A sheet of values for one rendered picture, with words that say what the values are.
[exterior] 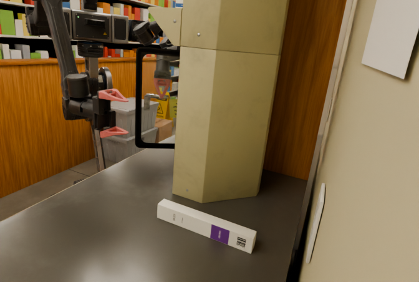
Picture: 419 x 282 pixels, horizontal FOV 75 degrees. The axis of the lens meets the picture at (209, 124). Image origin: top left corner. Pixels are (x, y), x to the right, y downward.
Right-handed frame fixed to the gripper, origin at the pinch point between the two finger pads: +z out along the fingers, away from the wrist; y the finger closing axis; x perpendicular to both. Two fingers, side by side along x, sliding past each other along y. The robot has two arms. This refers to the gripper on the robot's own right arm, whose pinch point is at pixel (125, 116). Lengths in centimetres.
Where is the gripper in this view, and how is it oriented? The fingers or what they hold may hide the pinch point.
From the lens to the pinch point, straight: 83.7
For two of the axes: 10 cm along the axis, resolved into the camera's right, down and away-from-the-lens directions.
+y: 0.9, -9.5, -3.0
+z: 9.1, 2.0, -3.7
